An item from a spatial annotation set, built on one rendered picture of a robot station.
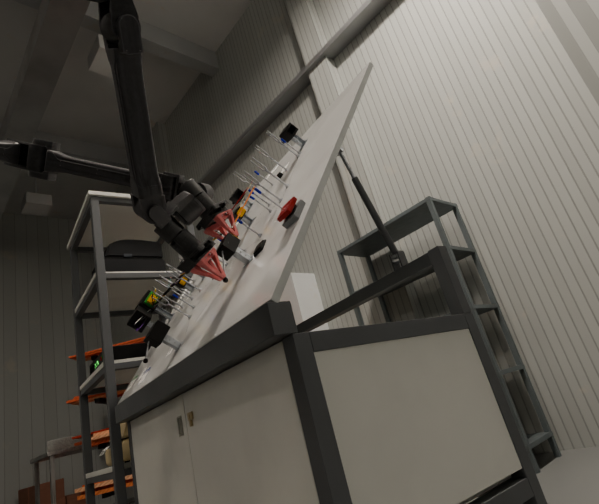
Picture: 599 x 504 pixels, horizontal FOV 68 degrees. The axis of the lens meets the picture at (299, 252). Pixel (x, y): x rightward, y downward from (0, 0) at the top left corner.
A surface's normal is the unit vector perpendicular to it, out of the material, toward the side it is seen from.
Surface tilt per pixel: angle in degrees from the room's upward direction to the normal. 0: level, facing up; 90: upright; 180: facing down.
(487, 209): 90
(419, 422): 90
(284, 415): 90
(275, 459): 90
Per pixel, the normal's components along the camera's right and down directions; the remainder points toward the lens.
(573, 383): -0.73, -0.07
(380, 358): 0.55, -0.42
